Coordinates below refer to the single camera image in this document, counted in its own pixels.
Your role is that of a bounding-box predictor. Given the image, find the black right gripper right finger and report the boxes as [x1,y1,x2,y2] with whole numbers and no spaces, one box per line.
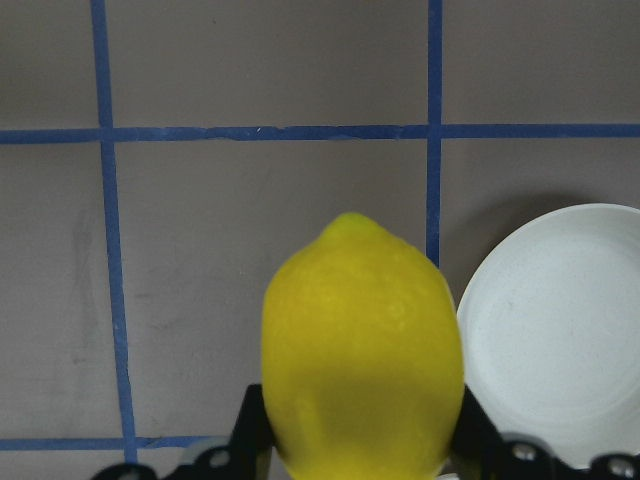
[452,386,503,480]

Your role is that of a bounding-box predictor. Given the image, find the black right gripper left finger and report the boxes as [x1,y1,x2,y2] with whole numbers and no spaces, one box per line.
[229,384,274,480]

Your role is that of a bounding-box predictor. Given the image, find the yellow lemon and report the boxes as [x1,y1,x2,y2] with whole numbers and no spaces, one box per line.
[261,213,464,479]

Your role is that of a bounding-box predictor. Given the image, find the white round plate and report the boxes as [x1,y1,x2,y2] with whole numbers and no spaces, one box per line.
[458,203,639,469]

